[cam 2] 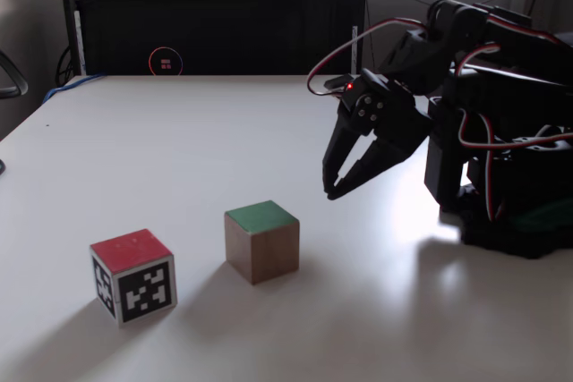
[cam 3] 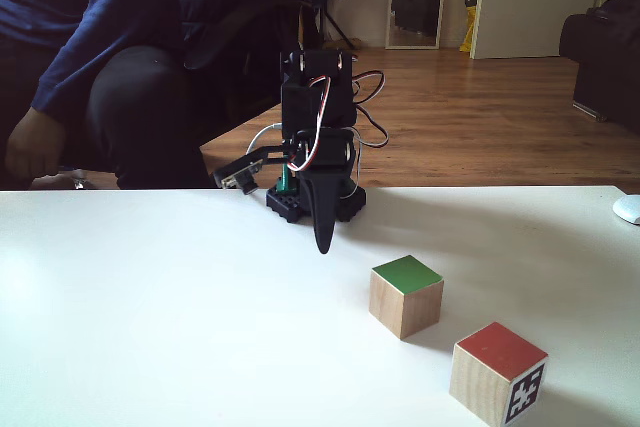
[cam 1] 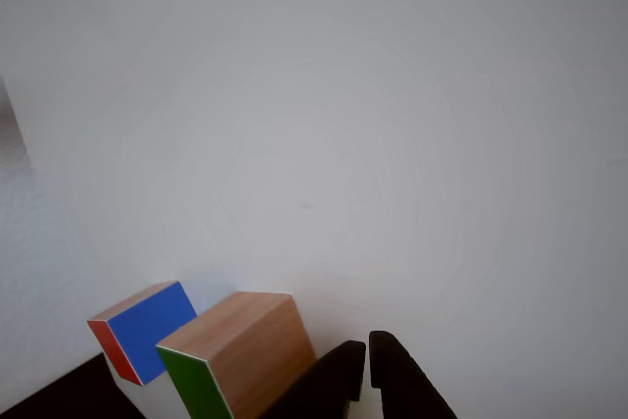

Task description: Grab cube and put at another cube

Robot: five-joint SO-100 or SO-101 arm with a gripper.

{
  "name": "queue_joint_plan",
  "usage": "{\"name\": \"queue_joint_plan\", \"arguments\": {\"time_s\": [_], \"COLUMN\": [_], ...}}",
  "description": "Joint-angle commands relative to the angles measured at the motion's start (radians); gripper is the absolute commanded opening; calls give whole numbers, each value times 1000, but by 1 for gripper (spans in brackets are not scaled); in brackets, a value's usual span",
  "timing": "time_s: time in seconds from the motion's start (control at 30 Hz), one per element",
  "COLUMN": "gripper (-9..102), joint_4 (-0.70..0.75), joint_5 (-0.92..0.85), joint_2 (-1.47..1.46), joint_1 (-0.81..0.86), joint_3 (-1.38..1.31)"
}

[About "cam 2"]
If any green-topped wooden cube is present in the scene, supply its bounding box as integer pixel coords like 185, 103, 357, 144
223, 199, 300, 286

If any red-topped wooden marker cube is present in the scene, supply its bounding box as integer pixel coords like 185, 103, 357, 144
89, 228, 179, 329

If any black computer case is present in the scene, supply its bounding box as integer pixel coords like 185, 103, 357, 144
61, 0, 371, 77

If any black chair armrest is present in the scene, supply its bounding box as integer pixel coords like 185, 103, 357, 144
0, 48, 30, 99

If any red white black servo cable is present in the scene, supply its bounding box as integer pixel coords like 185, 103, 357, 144
454, 43, 573, 223
306, 17, 432, 98

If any blue cable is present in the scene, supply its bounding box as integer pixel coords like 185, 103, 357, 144
43, 72, 108, 102

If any black cable bundle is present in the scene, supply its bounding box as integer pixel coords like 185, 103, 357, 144
55, 44, 76, 84

